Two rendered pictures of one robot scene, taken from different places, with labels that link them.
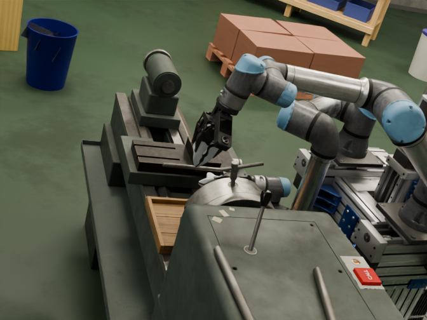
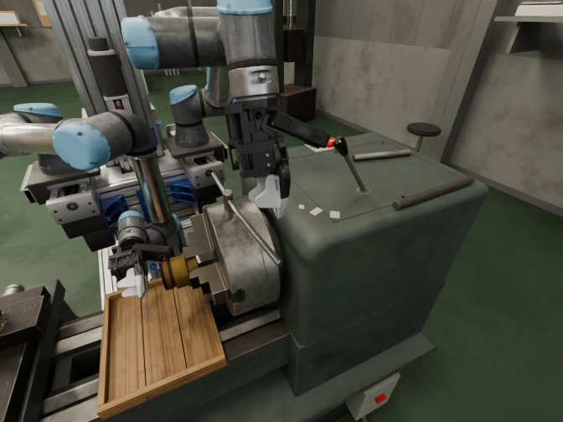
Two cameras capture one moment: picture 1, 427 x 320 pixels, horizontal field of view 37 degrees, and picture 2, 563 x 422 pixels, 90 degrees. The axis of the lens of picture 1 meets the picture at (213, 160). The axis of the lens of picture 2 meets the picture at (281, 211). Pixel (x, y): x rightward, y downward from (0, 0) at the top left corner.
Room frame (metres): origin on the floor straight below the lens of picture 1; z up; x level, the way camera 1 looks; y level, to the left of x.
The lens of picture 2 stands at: (1.64, 0.47, 1.64)
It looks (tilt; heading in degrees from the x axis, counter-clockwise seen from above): 35 degrees down; 268
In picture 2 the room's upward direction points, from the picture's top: straight up
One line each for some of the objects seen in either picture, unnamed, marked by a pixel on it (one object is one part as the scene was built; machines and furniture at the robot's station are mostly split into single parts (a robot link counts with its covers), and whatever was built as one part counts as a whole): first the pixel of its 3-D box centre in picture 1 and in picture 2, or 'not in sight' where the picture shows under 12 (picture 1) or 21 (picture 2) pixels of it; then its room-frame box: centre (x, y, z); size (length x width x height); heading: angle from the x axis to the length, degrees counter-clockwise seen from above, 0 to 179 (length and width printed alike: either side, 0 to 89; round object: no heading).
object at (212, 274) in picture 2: not in sight; (215, 285); (1.79, 0.00, 1.09); 0.12 x 0.11 x 0.05; 113
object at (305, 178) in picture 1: (313, 178); (150, 180); (2.05, -0.37, 1.18); 0.12 x 0.11 x 0.49; 158
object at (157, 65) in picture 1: (159, 87); not in sight; (2.86, 0.35, 1.01); 0.30 x 0.20 x 0.29; 23
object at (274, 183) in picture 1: (274, 187); (131, 228); (2.10, -0.25, 1.07); 0.11 x 0.08 x 0.09; 113
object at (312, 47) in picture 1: (285, 57); not in sight; (6.32, -0.42, 0.25); 1.43 x 1.03 x 0.50; 115
